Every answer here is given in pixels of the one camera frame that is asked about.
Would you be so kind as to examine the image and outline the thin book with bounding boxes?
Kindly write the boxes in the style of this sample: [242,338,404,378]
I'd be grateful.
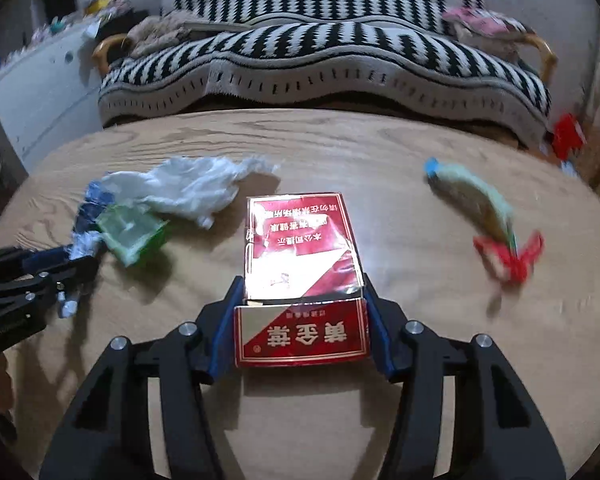
[180,19,253,36]

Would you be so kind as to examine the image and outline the silver wrapper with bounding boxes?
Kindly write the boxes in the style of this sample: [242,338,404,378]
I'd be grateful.
[57,182,116,318]

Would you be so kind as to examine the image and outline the pale green and red wrapper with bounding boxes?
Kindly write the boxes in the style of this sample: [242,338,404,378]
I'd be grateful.
[424,157,546,286]

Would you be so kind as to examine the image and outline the pink cushion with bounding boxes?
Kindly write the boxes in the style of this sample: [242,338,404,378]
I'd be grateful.
[442,6,526,43]

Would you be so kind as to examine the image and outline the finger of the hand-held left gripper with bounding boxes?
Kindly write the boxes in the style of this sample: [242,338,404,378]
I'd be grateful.
[0,255,101,311]
[0,246,76,286]

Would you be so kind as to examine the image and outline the sofa with wooden armrests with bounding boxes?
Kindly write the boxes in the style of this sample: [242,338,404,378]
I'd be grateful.
[92,32,558,83]

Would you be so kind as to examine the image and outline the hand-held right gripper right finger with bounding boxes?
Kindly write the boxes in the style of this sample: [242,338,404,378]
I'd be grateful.
[362,285,566,480]

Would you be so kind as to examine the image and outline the striped black white sofa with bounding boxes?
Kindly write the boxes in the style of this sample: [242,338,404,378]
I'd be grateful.
[97,0,553,148]

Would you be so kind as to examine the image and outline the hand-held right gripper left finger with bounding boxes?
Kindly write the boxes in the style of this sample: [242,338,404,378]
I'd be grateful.
[39,275,246,480]

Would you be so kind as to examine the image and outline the green cigarette pack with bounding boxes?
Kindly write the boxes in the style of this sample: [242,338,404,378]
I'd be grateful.
[96,204,171,267]

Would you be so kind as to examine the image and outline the red object on floor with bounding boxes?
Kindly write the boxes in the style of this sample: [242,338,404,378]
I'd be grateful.
[550,112,588,161]

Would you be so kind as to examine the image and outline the white cabinet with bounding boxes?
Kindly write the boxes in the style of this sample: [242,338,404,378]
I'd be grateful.
[0,20,106,171]

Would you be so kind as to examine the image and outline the crumpled clear plastic bag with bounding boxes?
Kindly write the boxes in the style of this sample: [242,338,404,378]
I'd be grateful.
[100,155,281,231]

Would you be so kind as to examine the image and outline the clutter on white cabinet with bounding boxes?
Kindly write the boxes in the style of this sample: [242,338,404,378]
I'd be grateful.
[30,0,131,36]

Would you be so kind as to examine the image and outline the floral cloth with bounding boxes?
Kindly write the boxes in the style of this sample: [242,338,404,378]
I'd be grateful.
[127,15,196,56]

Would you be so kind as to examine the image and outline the red cigarette box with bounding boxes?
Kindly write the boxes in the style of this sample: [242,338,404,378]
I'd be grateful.
[234,191,372,368]

